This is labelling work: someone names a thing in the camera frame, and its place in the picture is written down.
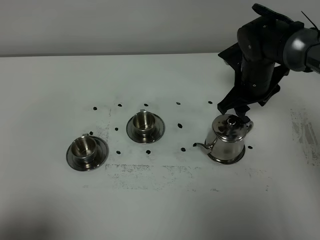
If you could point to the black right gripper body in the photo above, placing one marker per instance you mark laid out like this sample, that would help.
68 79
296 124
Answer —
255 81

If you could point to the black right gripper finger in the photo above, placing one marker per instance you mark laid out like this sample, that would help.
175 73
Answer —
241 113
225 105

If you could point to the stainless steel teapot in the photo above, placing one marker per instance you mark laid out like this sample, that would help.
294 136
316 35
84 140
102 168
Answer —
225 142

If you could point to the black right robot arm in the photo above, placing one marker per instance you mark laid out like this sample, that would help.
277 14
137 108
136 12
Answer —
267 49

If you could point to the steel saucer far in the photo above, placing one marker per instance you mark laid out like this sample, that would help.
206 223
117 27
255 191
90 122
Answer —
155 136

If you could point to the steel saucer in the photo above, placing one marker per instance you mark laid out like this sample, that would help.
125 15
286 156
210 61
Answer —
101 156
155 136

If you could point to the steel teacup far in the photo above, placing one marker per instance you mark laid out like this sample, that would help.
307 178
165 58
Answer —
144 124

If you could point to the steel teacup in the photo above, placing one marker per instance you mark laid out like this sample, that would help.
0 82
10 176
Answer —
83 151
144 124

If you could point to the steel saucer near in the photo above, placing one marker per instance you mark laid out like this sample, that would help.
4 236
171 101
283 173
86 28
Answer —
101 156

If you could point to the steel teacup near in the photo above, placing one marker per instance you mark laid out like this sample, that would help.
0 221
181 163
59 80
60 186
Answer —
83 151

